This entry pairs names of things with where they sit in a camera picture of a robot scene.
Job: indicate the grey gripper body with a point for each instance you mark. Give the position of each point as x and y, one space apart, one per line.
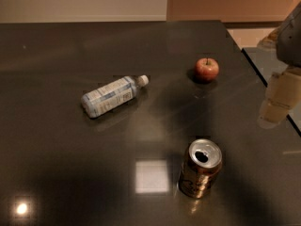
290 46

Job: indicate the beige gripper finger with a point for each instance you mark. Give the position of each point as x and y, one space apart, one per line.
282 94
269 42

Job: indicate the red apple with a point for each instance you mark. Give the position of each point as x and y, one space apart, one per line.
206 70

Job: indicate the open gold soda can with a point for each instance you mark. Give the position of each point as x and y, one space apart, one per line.
200 167

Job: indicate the clear plastic water bottle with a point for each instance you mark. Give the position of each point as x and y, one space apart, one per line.
106 98

